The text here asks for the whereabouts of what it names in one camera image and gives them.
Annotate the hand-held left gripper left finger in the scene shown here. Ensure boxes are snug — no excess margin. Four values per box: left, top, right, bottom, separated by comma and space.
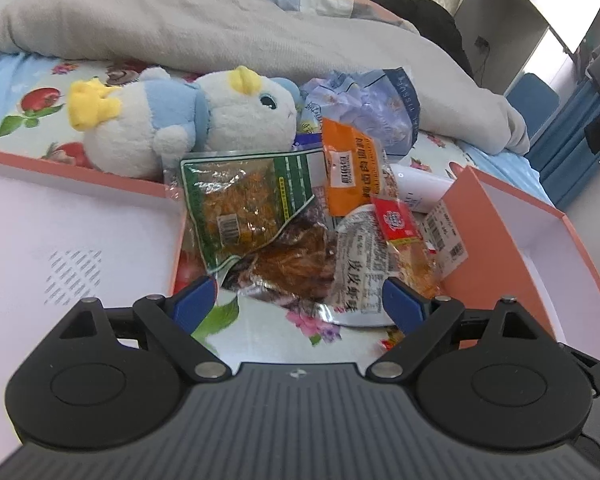
60, 276, 231, 384

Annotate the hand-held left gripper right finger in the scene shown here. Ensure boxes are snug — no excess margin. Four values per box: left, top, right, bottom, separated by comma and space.
367, 276, 537, 384

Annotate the round white snack packet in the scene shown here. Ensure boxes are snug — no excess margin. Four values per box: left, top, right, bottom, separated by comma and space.
325, 204, 406, 328

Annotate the small red label snack packet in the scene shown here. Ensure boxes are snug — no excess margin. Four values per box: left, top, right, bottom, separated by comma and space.
370, 195, 443, 301

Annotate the pink box with barcode label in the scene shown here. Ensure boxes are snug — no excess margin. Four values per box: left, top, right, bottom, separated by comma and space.
422, 166, 600, 368

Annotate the clear brown dried meat packet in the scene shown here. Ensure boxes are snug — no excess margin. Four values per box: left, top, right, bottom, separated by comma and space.
220, 215, 341, 316

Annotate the green snack packet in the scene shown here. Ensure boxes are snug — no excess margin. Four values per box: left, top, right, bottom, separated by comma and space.
180, 149, 331, 276

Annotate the pink box lid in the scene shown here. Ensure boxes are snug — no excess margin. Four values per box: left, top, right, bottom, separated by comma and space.
0, 147, 188, 356

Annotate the blue and white snack packet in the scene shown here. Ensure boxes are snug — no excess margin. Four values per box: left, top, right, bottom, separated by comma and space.
292, 130, 326, 153

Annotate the white tube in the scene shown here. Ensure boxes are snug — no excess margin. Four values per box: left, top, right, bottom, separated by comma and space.
387, 162, 453, 213

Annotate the orange seasoning packet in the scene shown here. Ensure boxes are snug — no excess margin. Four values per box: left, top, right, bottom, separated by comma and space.
321, 117, 401, 218

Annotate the white and blue plush toy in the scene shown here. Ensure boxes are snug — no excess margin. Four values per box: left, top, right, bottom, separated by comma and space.
69, 65, 301, 180

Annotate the blue tissue pack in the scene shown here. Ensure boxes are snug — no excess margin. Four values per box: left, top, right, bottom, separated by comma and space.
299, 67, 421, 157

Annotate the blue curtain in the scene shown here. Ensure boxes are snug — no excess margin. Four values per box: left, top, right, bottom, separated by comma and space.
527, 80, 600, 208

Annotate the blue chair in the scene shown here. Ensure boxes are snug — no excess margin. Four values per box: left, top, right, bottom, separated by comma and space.
505, 72, 561, 131

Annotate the floral printed bedsheet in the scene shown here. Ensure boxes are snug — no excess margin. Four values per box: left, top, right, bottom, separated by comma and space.
0, 55, 556, 361

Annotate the grey blanket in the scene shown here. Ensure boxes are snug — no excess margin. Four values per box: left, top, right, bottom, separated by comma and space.
0, 0, 531, 156

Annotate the black garment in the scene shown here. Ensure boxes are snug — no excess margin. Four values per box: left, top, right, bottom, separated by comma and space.
370, 0, 476, 81

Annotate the white shelf unit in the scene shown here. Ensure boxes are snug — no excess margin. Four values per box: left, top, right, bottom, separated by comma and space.
452, 0, 600, 96

